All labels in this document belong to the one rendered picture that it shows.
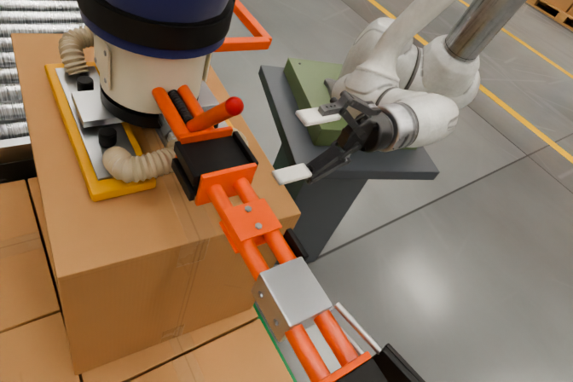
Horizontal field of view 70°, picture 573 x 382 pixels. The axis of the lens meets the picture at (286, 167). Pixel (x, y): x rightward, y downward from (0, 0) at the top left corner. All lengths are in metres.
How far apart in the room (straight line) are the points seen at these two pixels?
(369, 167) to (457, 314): 1.09
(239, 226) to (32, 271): 0.69
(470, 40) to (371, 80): 0.37
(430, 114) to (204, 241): 0.48
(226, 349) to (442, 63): 0.92
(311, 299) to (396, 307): 1.50
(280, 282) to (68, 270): 0.30
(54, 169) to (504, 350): 1.96
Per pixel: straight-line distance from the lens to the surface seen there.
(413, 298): 2.04
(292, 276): 0.49
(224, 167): 0.56
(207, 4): 0.61
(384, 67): 0.93
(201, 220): 0.69
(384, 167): 1.27
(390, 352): 0.49
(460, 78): 1.24
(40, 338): 1.04
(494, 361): 2.15
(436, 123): 0.84
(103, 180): 0.70
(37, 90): 0.91
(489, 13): 1.15
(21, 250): 1.15
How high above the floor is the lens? 1.50
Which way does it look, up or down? 43 degrees down
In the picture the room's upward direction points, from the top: 23 degrees clockwise
